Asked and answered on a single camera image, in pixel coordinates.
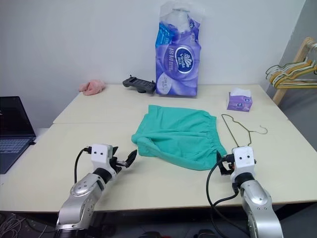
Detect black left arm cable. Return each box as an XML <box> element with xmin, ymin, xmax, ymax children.
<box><xmin>74</xmin><ymin>147</ymin><xmax>93</xmax><ymax>185</ymax></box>

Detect yellow clothes hanger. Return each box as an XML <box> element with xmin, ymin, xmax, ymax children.
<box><xmin>269</xmin><ymin>63</ymin><xmax>317</xmax><ymax>90</ymax></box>

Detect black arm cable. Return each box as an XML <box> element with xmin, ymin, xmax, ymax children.
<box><xmin>74</xmin><ymin>147</ymin><xmax>93</xmax><ymax>185</ymax></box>
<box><xmin>206</xmin><ymin>162</ymin><xmax>251</xmax><ymax>238</ymax></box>

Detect dark laptop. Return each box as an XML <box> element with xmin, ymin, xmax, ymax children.
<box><xmin>0</xmin><ymin>96</ymin><xmax>37</xmax><ymax>175</ymax></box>

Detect black handheld controller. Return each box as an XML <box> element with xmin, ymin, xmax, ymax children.
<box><xmin>122</xmin><ymin>73</ymin><xmax>157</xmax><ymax>95</ymax></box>

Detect white tangled cord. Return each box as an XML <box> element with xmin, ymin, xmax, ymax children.
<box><xmin>0</xmin><ymin>213</ymin><xmax>26</xmax><ymax>238</ymax></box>

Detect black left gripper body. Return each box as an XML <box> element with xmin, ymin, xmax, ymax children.
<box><xmin>108</xmin><ymin>155</ymin><xmax>127</xmax><ymax>173</ymax></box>

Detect small purple tissue pack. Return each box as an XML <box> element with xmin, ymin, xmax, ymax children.
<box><xmin>226</xmin><ymin>87</ymin><xmax>254</xmax><ymax>112</ymax></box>

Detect pink cloth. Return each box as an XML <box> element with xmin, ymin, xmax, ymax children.
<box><xmin>78</xmin><ymin>79</ymin><xmax>106</xmax><ymax>96</ymax></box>

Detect wooden clothes rack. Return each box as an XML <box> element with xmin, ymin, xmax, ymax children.
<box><xmin>272</xmin><ymin>37</ymin><xmax>317</xmax><ymax>105</ymax></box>

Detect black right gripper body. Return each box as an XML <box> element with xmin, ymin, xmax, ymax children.
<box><xmin>220</xmin><ymin>153</ymin><xmax>235</xmax><ymax>178</ymax></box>

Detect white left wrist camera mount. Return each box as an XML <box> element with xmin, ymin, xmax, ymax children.
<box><xmin>90</xmin><ymin>143</ymin><xmax>119</xmax><ymax>178</ymax></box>

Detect large purple tissue pack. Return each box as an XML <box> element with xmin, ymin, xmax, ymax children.
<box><xmin>154</xmin><ymin>0</ymin><xmax>207</xmax><ymax>96</ymax></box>

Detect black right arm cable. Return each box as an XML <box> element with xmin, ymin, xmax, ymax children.
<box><xmin>206</xmin><ymin>162</ymin><xmax>251</xmax><ymax>238</ymax></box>

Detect green shorts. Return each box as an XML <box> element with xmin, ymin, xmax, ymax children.
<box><xmin>131</xmin><ymin>104</ymin><xmax>228</xmax><ymax>172</ymax></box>

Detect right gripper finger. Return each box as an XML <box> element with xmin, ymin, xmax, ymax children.
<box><xmin>216</xmin><ymin>150</ymin><xmax>224</xmax><ymax>173</ymax></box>

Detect thin wire clothes hanger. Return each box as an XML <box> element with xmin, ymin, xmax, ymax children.
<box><xmin>220</xmin><ymin>114</ymin><xmax>269</xmax><ymax>149</ymax></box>

